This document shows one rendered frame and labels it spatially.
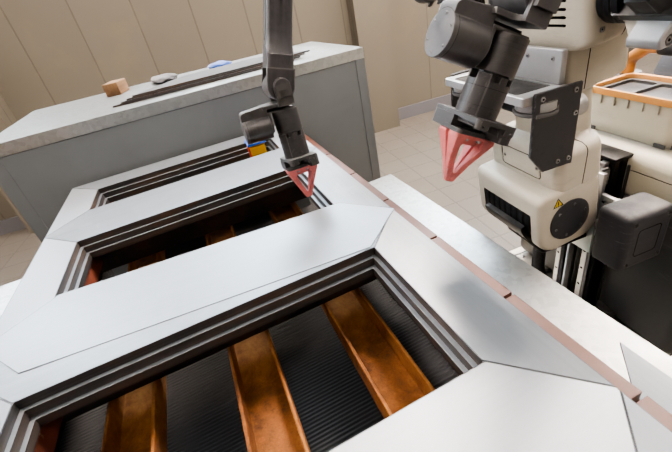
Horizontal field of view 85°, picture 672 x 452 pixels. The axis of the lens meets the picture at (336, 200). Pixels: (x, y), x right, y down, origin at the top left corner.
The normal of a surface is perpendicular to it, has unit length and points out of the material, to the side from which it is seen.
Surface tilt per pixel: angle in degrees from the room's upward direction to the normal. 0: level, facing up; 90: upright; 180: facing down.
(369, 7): 90
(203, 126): 90
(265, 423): 0
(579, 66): 90
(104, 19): 90
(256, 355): 0
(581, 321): 0
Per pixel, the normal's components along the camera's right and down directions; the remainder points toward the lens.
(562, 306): -0.18, -0.85
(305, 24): 0.30, 0.43
